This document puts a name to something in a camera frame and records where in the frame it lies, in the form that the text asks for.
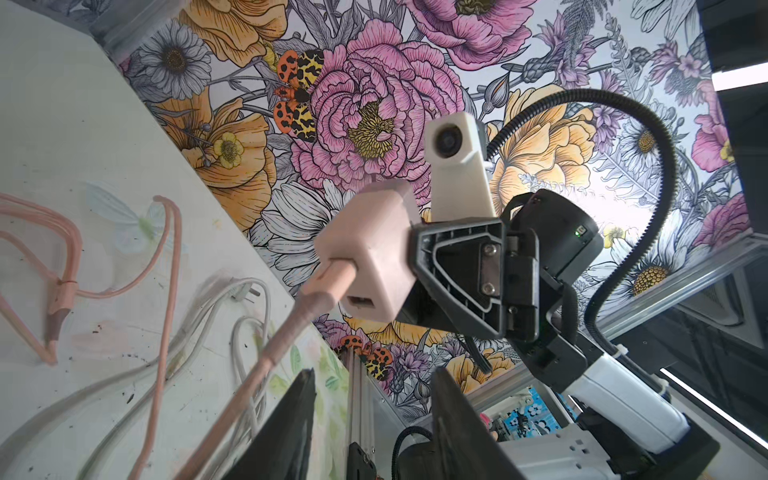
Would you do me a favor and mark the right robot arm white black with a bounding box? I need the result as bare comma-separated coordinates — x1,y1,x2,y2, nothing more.
393,89,719,479

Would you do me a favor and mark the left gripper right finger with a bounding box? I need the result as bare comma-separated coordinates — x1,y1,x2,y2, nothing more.
431,368,510,479

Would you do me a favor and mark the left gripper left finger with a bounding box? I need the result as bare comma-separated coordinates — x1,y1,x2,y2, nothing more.
224,369,316,480

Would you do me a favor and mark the pink charger adapter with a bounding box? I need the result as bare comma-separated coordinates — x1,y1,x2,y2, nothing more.
302,180,421,323

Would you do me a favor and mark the white power strip cord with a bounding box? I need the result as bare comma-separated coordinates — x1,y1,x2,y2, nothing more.
0,277,274,480

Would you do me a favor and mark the pink usb cable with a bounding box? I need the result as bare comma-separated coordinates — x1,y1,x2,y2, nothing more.
0,193,358,480

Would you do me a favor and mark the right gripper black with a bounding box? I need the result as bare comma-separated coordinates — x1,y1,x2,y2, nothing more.
409,189,603,393

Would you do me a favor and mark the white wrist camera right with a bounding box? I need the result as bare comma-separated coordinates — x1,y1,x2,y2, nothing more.
423,112,495,222

